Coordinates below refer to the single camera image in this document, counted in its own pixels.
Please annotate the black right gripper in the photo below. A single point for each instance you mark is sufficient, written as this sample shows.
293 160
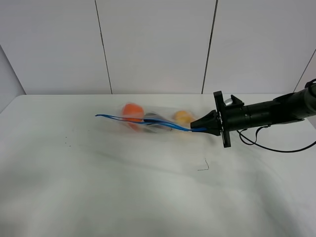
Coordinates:
231 117

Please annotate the clear zip file bag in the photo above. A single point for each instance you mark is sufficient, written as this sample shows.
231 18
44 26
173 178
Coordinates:
115 120

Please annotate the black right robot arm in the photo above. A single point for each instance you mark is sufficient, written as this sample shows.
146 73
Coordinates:
289 108

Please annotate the yellow toy pear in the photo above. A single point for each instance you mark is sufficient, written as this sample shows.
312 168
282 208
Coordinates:
183 117

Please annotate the dark purple toy eggplant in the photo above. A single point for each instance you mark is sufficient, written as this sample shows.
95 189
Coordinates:
153 127

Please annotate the orange toy fruit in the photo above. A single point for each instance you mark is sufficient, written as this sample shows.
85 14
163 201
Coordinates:
132 112

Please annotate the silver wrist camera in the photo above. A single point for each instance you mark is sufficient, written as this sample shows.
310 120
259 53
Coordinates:
229 102

